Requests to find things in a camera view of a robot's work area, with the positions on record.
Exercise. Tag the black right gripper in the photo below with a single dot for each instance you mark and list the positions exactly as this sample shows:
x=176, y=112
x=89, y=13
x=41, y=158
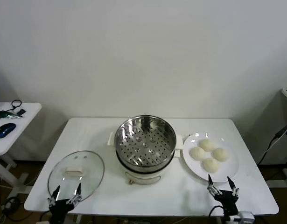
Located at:
x=227, y=200

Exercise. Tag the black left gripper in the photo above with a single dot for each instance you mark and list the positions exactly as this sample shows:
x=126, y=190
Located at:
x=59, y=210

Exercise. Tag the white steamed baozi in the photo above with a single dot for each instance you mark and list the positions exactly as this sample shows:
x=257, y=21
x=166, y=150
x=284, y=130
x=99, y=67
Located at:
x=211, y=165
x=197, y=153
x=206, y=144
x=220, y=154

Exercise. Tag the stainless steel steamer basket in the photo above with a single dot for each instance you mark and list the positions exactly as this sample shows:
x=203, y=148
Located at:
x=145, y=144

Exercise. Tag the white round plate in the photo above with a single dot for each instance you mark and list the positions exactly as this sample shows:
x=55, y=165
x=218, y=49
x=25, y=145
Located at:
x=194, y=168

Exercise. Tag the white stand base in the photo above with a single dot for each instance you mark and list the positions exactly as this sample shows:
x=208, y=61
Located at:
x=278, y=183

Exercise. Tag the cream electric cooking pot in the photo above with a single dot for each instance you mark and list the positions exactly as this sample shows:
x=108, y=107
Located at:
x=145, y=176

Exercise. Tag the white side table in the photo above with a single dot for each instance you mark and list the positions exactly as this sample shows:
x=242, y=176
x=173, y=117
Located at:
x=29, y=121

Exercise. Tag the blue computer mouse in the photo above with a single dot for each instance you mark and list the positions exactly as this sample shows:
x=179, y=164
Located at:
x=5, y=130

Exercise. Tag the small black device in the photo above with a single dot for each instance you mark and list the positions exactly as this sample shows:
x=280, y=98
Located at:
x=21, y=112

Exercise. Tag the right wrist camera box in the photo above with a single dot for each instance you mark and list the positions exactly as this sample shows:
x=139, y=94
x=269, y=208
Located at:
x=244, y=219

